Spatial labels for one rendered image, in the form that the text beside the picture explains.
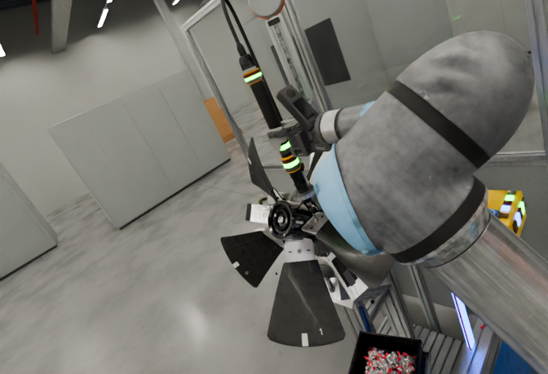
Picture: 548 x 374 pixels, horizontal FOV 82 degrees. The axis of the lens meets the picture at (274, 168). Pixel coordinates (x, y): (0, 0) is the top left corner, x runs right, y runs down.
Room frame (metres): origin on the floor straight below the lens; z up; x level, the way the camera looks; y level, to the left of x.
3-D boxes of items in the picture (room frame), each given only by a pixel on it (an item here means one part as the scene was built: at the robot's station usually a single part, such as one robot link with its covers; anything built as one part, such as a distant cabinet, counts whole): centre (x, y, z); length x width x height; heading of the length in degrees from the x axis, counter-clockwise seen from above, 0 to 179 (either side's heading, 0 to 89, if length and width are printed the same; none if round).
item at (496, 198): (0.71, -0.50, 1.02); 0.16 x 0.10 x 0.11; 126
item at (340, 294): (0.85, -0.03, 0.91); 0.12 x 0.08 x 0.12; 126
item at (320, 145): (0.73, -0.12, 1.47); 0.12 x 0.08 x 0.09; 37
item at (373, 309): (1.06, -0.15, 0.56); 0.19 x 0.04 x 0.04; 126
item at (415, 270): (1.24, -0.42, 0.41); 0.04 x 0.04 x 0.83; 36
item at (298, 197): (0.83, -0.05, 1.34); 0.09 x 0.07 x 0.10; 161
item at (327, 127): (0.67, -0.17, 1.47); 0.08 x 0.05 x 0.08; 127
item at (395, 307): (1.13, -0.24, 0.57); 0.09 x 0.04 x 1.15; 36
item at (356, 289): (0.80, -0.10, 0.98); 0.20 x 0.16 x 0.20; 126
